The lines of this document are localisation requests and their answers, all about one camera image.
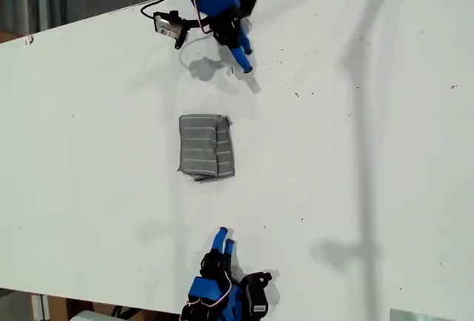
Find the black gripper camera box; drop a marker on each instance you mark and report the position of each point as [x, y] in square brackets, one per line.
[164, 26]
[259, 298]

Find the white plastic container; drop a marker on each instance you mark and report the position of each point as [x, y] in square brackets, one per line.
[92, 316]

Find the brown cardboard piece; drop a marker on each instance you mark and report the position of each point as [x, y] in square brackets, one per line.
[7, 36]

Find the grey striped square towel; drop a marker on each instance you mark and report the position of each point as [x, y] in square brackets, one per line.
[200, 143]

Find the white table leg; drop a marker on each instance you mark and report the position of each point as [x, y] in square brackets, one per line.
[39, 308]

